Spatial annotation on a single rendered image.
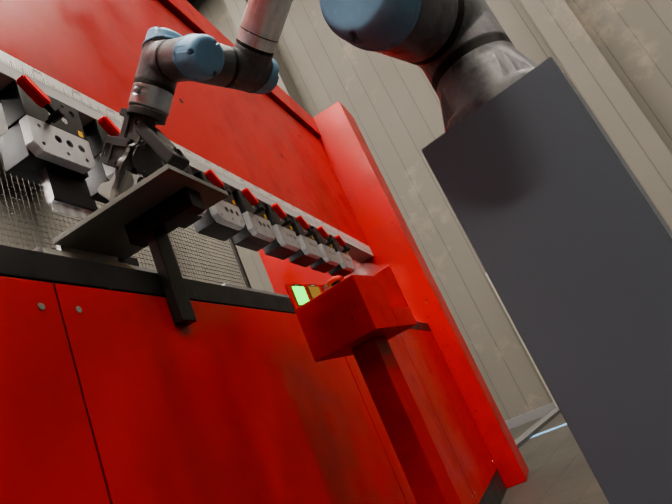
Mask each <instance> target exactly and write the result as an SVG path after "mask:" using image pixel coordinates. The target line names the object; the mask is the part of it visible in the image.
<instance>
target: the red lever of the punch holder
mask: <svg viewBox="0 0 672 504"><path fill-rule="evenodd" d="M16 83H17V84H18V85H19V86H20V87H21V88H22V90H23V91H24V92H25V93H26V94H27V95H28V96H29V97H30V98H31V99H32V100H33V101H34V102H35V103H36V104H37V105H38V106H40V107H41V108H42V107H43V108H45V109H46V110H47V111H48V112H49V113H50V115H48V119H47V120H46V121H45V122H46V123H47V124H49V125H50V124H51V123H56V122H58V121H59V120H60V119H62V118H63V117H65V116H66V112H65V111H64V109H62V108H58V109H56V108H55V107H54V106H53V105H52V104H51V102H50V101H51V100H50V99H49V97H48V96H47V95H46V94H45V93H44V92H43V91H42V90H41V89H40V88H39V87H38V86H37V85H36V84H35V83H34V82H33V81H32V80H31V79H30V78H29V77H28V76H27V75H22V76H20V77H19V78H18V79H17V82H16Z"/></svg>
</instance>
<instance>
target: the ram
mask: <svg viewBox="0 0 672 504"><path fill-rule="evenodd" d="M152 27H160V28H161V27H164V28H168V29H171V30H173V31H175V32H177V33H179V34H180V35H182V36H185V35H188V34H196V33H195V32H193V31H192V30H191V29H190V28H189V27H188V26H186V25H185V24H184V23H183V22H182V21H181V20H179V19H178V18H177V17H176V16H175V15H174V14H173V13H171V12H170V11H169V10H168V9H167V8H166V7H164V6H163V5H162V4H161V3H160V2H159V1H157V0H0V50H1V51H3V52H5V53H7V54H9V55H11V56H12V57H14V58H16V59H18V60H20V61H22V62H24V63H26V64H27V65H29V66H31V67H33V68H35V69H37V70H39V71H41V72H42V73H44V74H46V75H48V76H50V77H52V78H54V79H56V80H58V81H59V82H61V83H63V84H65V85H67V86H69V87H71V88H73V89H74V90H76V91H78V92H80V93H82V94H84V95H86V96H88V97H89V98H91V99H93V100H95V101H97V102H99V103H101V104H103V105H104V106H106V107H108V108H110V109H112V110H114V111H116V112H118V113H120V110H121V108H126V109H128V106H129V103H128V102H129V98H130V94H131V90H132V86H133V82H134V78H135V74H136V70H137V67H138V63H139V59H140V55H141V51H142V49H141V48H142V44H143V42H144V41H145V38H146V34H147V31H148V30H149V29H150V28H152ZM22 75H26V74H24V73H23V72H21V71H19V70H17V69H15V68H13V67H11V66H9V65H7V64H5V63H3V62H1V61H0V91H1V90H2V89H4V88H5V87H6V86H8V85H9V84H10V83H11V82H13V81H14V80H17V79H18V78H19V77H20V76H22ZM27 76H28V75H27ZM28 77H29V78H30V79H31V80H32V81H33V82H34V83H35V84H36V85H37V86H38V87H39V88H40V89H41V90H42V91H43V92H44V93H45V94H47V95H49V96H51V97H53V98H55V99H57V100H59V101H61V102H63V103H65V104H67V105H69V106H71V107H73V108H75V109H77V111H78V114H79V117H80V121H81V124H82V127H84V126H86V125H87V124H88V123H90V122H91V121H93V120H94V119H97V120H98V119H100V118H101V117H103V116H106V115H104V114H103V113H101V112H99V111H97V110H95V109H93V108H91V107H89V106H87V105H85V104H83V103H81V102H79V101H77V100H75V99H73V98H71V97H69V96H67V95H65V94H64V93H62V92H60V91H58V90H56V89H54V88H52V87H50V86H48V85H46V84H44V83H42V82H40V81H38V80H36V79H34V78H32V77H30V76H28ZM155 127H156V128H157V129H159V130H160V131H161V132H162V133H163V134H164V135H165V136H166V137H167V138H168V139H169V140H170V141H172V142H174V143H176V144H178V145H180V146H182V147H183V148H185V149H187V150H189V151H191V152H193V153H195V154H197V155H198V156H200V157H202V158H204V159H206V160H208V161H210V162H212V163H213V164H215V165H217V166H219V167H221V168H223V169H225V170H227V171H229V172H230V173H232V174H234V175H236V176H238V177H240V178H242V179H244V180H245V181H247V182H249V183H251V184H253V185H255V186H257V187H259V188H260V189H262V190H264V191H266V192H268V193H270V194H272V195H274V196H275V197H277V198H279V199H281V200H283V201H285V202H287V203H289V204H291V205H292V206H294V207H296V208H298V209H300V210H302V211H304V212H306V213H307V214H309V215H311V216H313V217H315V218H317V219H319V220H321V221H322V222H324V223H326V224H328V225H330V226H332V227H334V228H336V229H337V230H339V231H341V232H343V233H345V234H347V235H349V236H351V237H353V238H354V239H356V240H358V241H360V242H362V243H364V244H366V245H368V243H367V240H366V238H365V236H364V234H363V232H362V230H361V228H360V226H359V223H358V221H357V219H356V217H355V215H354V213H353V211H352V208H351V206H350V204H349V202H348V200H347V198H346V196H345V193H344V191H343V189H342V187H341V185H340V183H339V181H338V178H337V176H336V174H335V172H334V170H333V168H332V166H331V163H330V161H329V159H328V157H327V155H326V153H325V151H324V149H323V146H322V144H321V142H320V140H319V139H317V138H316V137H315V136H314V135H313V134H312V133H310V132H309V131H308V130H307V129H306V128H305V127H303V126H302V125H301V124H300V123H299V122H298V121H297V120H295V119H294V118H293V117H292V116H291V115H290V114H288V113H287V112H286V111H285V110H284V109H283V108H281V107H280V106H279V105H278V104H277V103H276V102H275V101H273V100H272V99H271V98H270V97H269V96H268V95H266V94H255V93H246V92H244V91H240V90H235V89H230V88H225V87H219V86H214V85H209V84H203V83H198V82H193V81H185V82H177V86H176V90H175V94H174V97H173V101H172V105H171V109H170V113H169V116H167V120H166V124H165V125H156V126H155ZM340 237H341V238H342V239H343V241H344V242H345V243H346V246H347V247H348V246H349V247H350V250H349V251H347V252H348V254H349V256H350V257H351V258H352V259H354V260H357V261H359V262H361V263H362V262H364V261H366V260H368V259H370V258H371V257H373V256H374V255H373V253H372V251H370V250H368V249H366V248H364V247H362V246H360V245H358V244H356V243H354V242H352V241H350V240H348V239H346V238H345V237H343V236H341V235H340ZM368 246H369V245H368Z"/></svg>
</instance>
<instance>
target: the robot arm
mask: <svg viewBox="0 0 672 504"><path fill-rule="evenodd" d="M292 2H293V0H248V3H247V6H246V9H245V12H244V16H243V19H242V22H241V25H240V28H239V31H238V35H237V39H236V41H235V44H234V47H232V46H228V45H223V44H219V42H217V41H216V40H215V39H214V38H213V37H212V36H210V35H207V34H188V35H185V36H182V35H180V34H179V33H177V32H175V31H173V30H171V29H168V28H164V27H161V28H160V27H152V28H150V29H149V30H148V31H147V34H146V38H145V41H144V42H143V44H142V48H141V49H142V51H141V55H140V59H139V63H138V67H137V70H136V74H135V78H134V82H133V86H132V90H131V94H130V98H129V102H128V103H129V106H128V109H126V108H121V110H120V114H119V115H121V116H123V117H124V120H123V124H122V128H121V132H120V135H118V137H116V136H115V135H116V134H118V133H116V134H114V135H113V136H109V135H106V137H105V141H104V145H103V149H102V153H101V156H100V160H99V162H102V163H103V164H105V165H107V166H110V167H113V168H115V173H114V175H113V177H112V179H111V180H110V181H108V182H104V183H102V184H100V186H99V187H98V193H99V194H100V195H101V196H103V197H104V198H106V199H107V200H109V202H110V201H111V200H113V199H115V198H116V197H118V196H119V195H121V194H122V193H124V192H125V191H127V190H128V189H130V188H131V187H132V185H133V183H134V178H133V176H132V174H136V175H137V174H142V176H143V177H142V176H141V177H139V178H138V180H137V183H139V182H140V181H142V180H143V179H145V178H146V177H148V176H149V175H151V174H152V173H154V172H155V171H157V170H158V169H160V168H161V167H162V166H163V165H162V164H161V159H162V160H163V161H164V163H165V164H169V165H171V166H174V167H176V168H178V169H180V170H182V171H184V170H185V169H186V167H187V166H188V165H189V163H190V161H189V160H188V159H187V158H186V157H185V156H184V154H183V153H182V151H181V150H180V149H178V148H177V147H176V146H175V145H174V144H173V143H172V142H171V141H170V140H169V139H168V138H167V137H166V136H165V135H164V134H163V133H162V132H161V131H160V130H159V129H157V128H156V127H155V126H156V125H165V124H166V120H167V116H169V113H170V109H171V105H172V101H173V97H174V94H175V90H176V86H177V82H185V81H193V82H198V83H203V84H209V85H214V86H219V87H225V88H230V89H235V90H240V91H244V92H246V93H255V94H267V93H270V92H271V91H272V90H273V89H274V88H275V87H276V85H277V83H278V80H279V76H278V73H279V66H278V63H277V62H276V60H275V59H274V58H273V55H274V53H275V50H276V47H277V44H278V42H279V39H280V36H281V33H282V30H283V27H284V24H285V22H286V19H287V16H288V13H289V10H290V7H291V5H292ZM319 3H320V8H321V11H322V14H323V17H324V19H325V21H326V23H327V24H328V26H329V27H330V29H331V30H332V31H333V32H334V33H335V34H336V35H337V36H339V37H340V38H341V39H343V40H345V41H347V42H348V43H350V44H351V45H353V46H355V47H357V48H360V49H363V50H367V51H374V52H377V53H380V54H384V55H387V56H390V57H393V58H396V59H399V60H402V61H405V62H408V63H411V64H414V65H417V66H419V67H420V68H421V69H422V70H423V71H424V73H425V75H426V77H427V78H428V80H429V82H430V84H431V85H432V87H433V89H434V91H435V92H436V94H437V96H438V98H439V100H440V104H441V110H442V116H443V122H444V128H445V132H447V131H448V130H449V129H451V128H452V127H453V126H455V125H456V124H458V123H459V122H460V121H462V120H463V119H465V118H466V117H467V116H469V115H470V114H472V113H473V112H474V111H476V110H477V109H478V108H480V107H481V106H483V105H484V104H485V103H487V102H488V101H490V100H491V99H492V98H494V97H495V96H496V95H498V94H499V93H501V92H502V91H503V90H505V89H506V88H508V87H509V86H510V85H512V84H513V83H514V82H516V81H517V80H519V79H520V78H521V77H523V76H524V75H526V74H527V73H528V72H530V71H531V70H533V69H534V68H535V67H537V66H538V65H537V64H536V63H535V62H533V61H532V60H530V59H529V58H528V57H526V56H525V55H523V54H522V53H521V52H519V51H518V50H517V49H516V48H515V47H514V45H513V43H512V42H511V40H510V39H509V37H508V35H507V34H506V32H505V31H504V29H503V28H502V26H501V24H500V23H499V21H498V20H497V18H496V17H495V15H494V14H493V12H492V10H491V9H490V7H489V6H488V4H487V3H486V1H485V0H319ZM106 144H107V146H106ZM105 148H106V149H105ZM104 152H105V153H104Z"/></svg>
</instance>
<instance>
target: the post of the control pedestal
mask: <svg viewBox="0 0 672 504"><path fill-rule="evenodd" d="M352 352H353V354H354V357H355V359H356V361H357V364H358V366H359V368H360V371H361V373H362V375H363V378H364V380H365V382H366V385H367V387H368V389H369V392H370V394H371V396H372V399H373V401H374V403H375V406H376V408H377V410H378V413H379V415H380V417H381V420H382V422H383V424H384V427H385V429H386V431H387V434H388V436H389V438H390V441H391V443H392V445H393V448H394V450H395V452H396V455H397V457H398V459H399V462H400V464H401V466H402V469H403V471H404V473H405V476H406V478H407V480H408V483H409V485H410V487H411V490H412V492H413V494H414V497H415V499H416V501H417V504H461V502H460V500H459V498H458V495H457V493H456V491H455V489H454V487H453V484H452V482H451V480H450V478H449V475H448V473H447V471H446V469H445V467H444V464H443V462H442V460H441V458H440V456H439V453H438V451H437V449H436V447H435V445H434V442H433V440H432V438H431V436H430V433H429V431H428V429H427V427H426V425H425V422H424V420H423V418H422V416H421V414H420V411H419V409H418V407H417V405H416V403H415V400H414V398H413V396H412V394H411V391H410V389H409V387H408V385H407V383H406V380H405V378H404V376H403V374H402V372H401V369H400V367H399V365H398V363H397V361H396V358H395V356H394V354H393V352H392V349H391V347H390V345H389V343H388V341H387V338H386V337H385V336H384V337H376V338H372V339H370V340H368V341H366V342H364V343H362V344H361V345H359V346H357V347H355V348H353V349H352Z"/></svg>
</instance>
